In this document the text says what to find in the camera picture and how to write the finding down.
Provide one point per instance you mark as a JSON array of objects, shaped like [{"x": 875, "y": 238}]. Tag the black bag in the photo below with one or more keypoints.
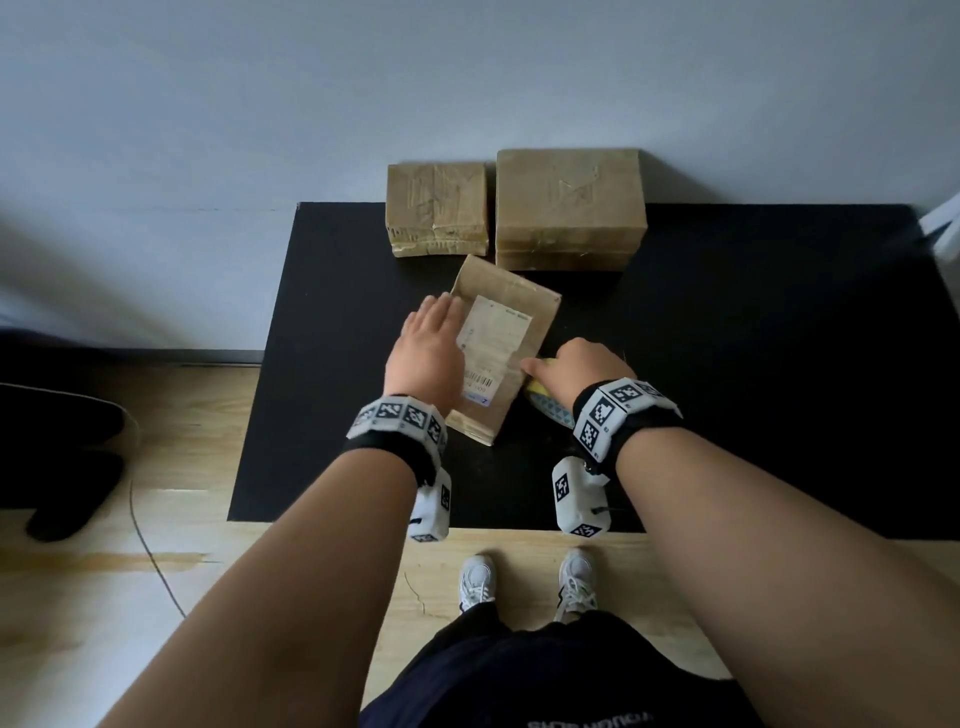
[{"x": 52, "y": 450}]

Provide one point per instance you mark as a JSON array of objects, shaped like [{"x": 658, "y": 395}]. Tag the thin black thread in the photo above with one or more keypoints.
[{"x": 416, "y": 592}]

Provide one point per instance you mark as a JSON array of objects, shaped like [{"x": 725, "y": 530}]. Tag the small cardboard box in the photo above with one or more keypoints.
[{"x": 435, "y": 202}]

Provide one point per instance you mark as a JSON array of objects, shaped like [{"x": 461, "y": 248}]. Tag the wide cardboard box torn flap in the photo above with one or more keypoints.
[{"x": 525, "y": 292}]

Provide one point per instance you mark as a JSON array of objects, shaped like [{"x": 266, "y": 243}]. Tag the white right sneaker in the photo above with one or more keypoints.
[{"x": 577, "y": 581}]

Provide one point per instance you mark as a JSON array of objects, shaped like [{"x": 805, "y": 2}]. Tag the person's left forearm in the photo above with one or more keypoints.
[{"x": 277, "y": 600}]

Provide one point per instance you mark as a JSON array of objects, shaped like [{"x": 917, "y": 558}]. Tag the person's right forearm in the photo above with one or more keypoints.
[{"x": 795, "y": 592}]

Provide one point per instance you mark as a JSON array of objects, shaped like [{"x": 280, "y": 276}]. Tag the tall cardboard box square hole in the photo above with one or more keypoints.
[{"x": 570, "y": 195}]

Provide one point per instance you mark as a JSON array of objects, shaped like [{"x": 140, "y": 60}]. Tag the white sneaker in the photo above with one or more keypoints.
[
  {"x": 478, "y": 581},
  {"x": 577, "y": 581}
]

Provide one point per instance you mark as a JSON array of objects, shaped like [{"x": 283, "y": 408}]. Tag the person's right hand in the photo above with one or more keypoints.
[{"x": 581, "y": 371}]

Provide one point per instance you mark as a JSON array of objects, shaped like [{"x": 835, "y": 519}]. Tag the black marker wristband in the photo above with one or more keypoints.
[
  {"x": 397, "y": 431},
  {"x": 619, "y": 420}
]

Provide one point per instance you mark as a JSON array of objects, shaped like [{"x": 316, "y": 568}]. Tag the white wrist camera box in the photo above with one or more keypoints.
[
  {"x": 579, "y": 499},
  {"x": 431, "y": 506}
]

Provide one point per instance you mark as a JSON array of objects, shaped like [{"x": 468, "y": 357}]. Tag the white metal shelf frame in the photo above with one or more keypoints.
[{"x": 945, "y": 225}]

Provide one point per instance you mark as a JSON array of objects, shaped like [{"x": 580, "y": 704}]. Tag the yellow tape roll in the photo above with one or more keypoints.
[{"x": 544, "y": 401}]

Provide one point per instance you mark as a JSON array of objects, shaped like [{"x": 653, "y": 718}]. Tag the person's left hand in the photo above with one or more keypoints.
[{"x": 427, "y": 356}]

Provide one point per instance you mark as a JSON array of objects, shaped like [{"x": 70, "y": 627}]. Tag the black shorts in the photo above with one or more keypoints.
[{"x": 562, "y": 682}]

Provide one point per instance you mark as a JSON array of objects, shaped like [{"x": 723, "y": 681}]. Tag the white left sneaker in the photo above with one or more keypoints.
[{"x": 478, "y": 581}]

